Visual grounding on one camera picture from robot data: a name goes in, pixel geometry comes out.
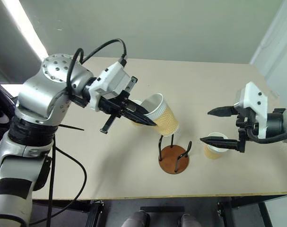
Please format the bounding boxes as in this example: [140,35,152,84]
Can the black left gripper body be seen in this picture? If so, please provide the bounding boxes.
[96,76,138,135]

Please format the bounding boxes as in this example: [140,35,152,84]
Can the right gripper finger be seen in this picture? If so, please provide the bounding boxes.
[207,106,236,118]
[199,136,240,150]

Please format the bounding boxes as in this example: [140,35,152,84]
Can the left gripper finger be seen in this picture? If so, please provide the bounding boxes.
[129,100,150,115]
[122,110,158,127]

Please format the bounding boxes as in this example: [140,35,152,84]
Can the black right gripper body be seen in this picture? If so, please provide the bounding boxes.
[232,105,260,154]

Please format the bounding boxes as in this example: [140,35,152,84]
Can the tan ribbed paper cup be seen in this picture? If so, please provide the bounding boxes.
[202,132,229,161]
[142,93,180,138]
[130,99,147,127]

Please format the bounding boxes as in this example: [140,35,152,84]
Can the grey rounded shape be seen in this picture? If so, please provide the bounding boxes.
[178,213,202,227]
[121,210,149,227]

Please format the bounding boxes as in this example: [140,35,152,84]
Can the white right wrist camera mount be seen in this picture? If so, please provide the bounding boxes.
[234,81,269,139]

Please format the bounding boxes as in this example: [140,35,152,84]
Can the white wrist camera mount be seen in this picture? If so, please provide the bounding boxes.
[86,61,131,112]
[234,81,269,139]

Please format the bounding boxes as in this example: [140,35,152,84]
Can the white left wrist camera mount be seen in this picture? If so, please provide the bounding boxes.
[86,61,131,112]

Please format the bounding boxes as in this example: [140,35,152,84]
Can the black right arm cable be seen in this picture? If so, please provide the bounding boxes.
[246,129,287,145]

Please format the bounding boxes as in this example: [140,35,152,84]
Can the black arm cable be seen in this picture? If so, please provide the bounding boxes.
[66,38,128,95]
[246,129,287,145]

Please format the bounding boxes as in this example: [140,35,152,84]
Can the black cable tie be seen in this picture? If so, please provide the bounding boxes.
[59,123,85,132]

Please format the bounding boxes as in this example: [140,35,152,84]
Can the wire cup holder wooden base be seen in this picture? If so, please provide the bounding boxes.
[158,133,193,175]

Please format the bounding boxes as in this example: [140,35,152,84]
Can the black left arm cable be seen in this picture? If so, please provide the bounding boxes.
[66,38,128,95]

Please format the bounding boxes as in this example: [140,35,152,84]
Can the black hanging cable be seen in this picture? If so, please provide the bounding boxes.
[29,139,88,227]

